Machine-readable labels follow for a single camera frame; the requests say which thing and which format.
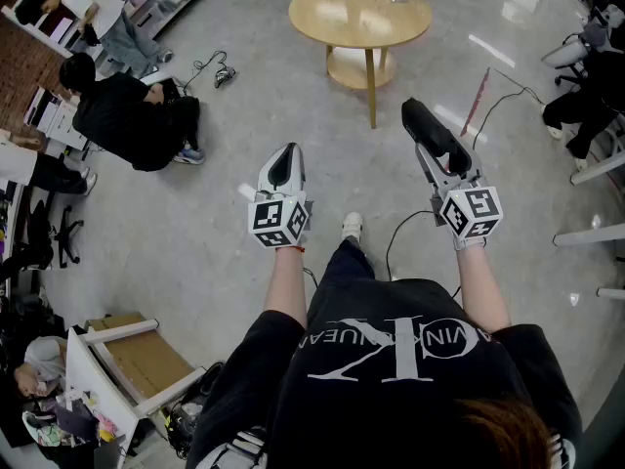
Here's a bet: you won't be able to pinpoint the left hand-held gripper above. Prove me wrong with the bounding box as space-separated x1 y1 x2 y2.
237 143 314 251

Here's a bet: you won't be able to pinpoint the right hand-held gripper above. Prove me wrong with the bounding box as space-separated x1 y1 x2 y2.
415 142 505 241

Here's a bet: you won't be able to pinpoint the person's left forearm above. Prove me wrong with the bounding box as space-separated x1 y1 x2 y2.
263 246 310 330

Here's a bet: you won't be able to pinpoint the person's right forearm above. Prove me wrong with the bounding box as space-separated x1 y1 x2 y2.
456 246 513 334

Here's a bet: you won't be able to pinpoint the white wrist cuff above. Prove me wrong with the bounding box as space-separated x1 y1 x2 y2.
453 234 488 252

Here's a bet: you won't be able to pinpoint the person's white shoe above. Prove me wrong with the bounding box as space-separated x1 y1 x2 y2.
340 211 365 243

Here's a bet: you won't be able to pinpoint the person's dark trousers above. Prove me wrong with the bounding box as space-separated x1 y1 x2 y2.
319 239 380 292

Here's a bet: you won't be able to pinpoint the spare hand-held gripper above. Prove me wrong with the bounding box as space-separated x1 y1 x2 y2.
181 50 238 92

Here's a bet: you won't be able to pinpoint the white office chair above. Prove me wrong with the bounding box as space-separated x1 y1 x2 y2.
540 31 595 88

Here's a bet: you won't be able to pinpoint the round wooden side table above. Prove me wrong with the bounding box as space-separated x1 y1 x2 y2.
287 0 434 130

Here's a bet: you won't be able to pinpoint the black office chair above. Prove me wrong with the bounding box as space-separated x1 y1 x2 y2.
28 197 85 270

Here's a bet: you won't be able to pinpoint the white drawer cabinet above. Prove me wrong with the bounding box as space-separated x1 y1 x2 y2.
22 85 90 151

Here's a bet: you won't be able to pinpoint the person's black printed t-shirt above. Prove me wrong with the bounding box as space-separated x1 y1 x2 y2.
185 276 585 469

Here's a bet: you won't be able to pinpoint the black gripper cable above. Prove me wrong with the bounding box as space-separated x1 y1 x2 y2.
385 209 437 282

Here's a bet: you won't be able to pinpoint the black floor cable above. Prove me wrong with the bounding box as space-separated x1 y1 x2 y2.
472 67 546 151

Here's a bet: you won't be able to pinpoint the white desk frame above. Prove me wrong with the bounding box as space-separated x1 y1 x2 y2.
554 129 625 302

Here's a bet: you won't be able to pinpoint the cardboard box with white frame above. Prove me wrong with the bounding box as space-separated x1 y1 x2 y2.
65 318 207 469

